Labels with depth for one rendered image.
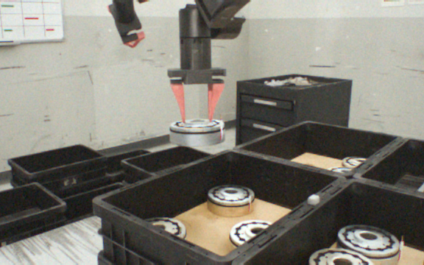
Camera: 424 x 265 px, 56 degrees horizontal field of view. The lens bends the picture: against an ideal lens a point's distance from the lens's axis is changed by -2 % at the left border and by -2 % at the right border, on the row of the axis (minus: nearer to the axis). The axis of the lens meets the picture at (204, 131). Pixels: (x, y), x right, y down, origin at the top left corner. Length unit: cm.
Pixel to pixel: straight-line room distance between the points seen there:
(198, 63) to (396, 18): 353
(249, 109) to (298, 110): 36
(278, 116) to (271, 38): 263
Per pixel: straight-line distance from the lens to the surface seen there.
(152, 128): 420
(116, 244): 72
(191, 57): 71
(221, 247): 76
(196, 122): 74
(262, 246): 58
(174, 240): 58
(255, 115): 242
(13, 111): 353
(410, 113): 414
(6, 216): 180
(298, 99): 220
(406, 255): 81
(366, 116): 432
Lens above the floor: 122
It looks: 15 degrees down
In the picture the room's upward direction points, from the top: straight up
